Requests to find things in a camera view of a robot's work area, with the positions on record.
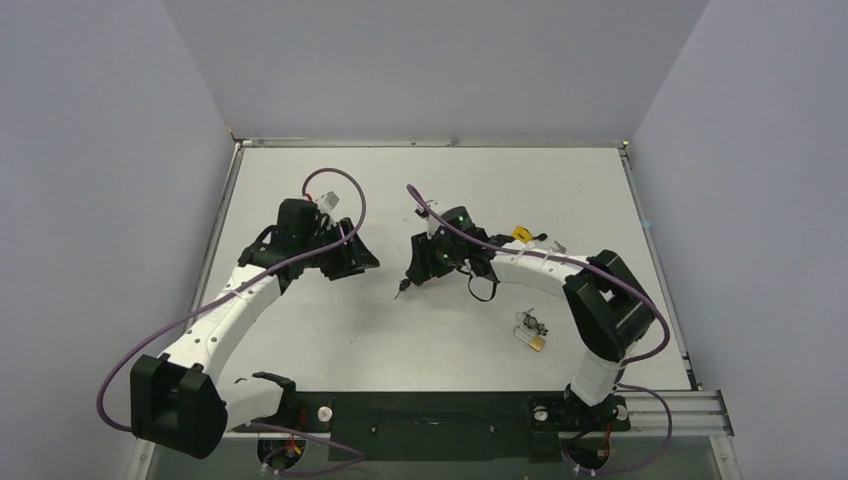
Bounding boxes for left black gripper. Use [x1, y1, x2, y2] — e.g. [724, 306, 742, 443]
[300, 219, 378, 280]

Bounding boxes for yellow padlock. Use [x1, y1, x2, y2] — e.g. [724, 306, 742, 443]
[511, 225, 548, 244]

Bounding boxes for brass long-shackle padlock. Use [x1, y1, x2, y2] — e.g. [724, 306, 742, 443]
[513, 308, 549, 352]

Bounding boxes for orange padlock with keys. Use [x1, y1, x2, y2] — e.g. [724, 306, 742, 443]
[394, 278, 412, 299]

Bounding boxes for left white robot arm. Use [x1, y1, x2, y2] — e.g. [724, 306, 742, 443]
[130, 193, 380, 459]

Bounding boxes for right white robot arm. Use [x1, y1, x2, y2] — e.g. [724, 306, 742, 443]
[405, 206, 656, 427]

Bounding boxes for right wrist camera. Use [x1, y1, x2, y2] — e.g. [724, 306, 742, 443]
[415, 200, 443, 238]

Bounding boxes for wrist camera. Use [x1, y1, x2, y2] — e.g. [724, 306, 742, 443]
[316, 191, 340, 217]
[415, 200, 443, 238]

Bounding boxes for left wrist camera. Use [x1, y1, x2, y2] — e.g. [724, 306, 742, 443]
[316, 191, 340, 217]

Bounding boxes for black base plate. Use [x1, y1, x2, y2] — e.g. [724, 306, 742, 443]
[266, 391, 631, 463]

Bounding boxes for aluminium frame rail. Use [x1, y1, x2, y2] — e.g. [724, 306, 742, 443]
[622, 390, 734, 437]

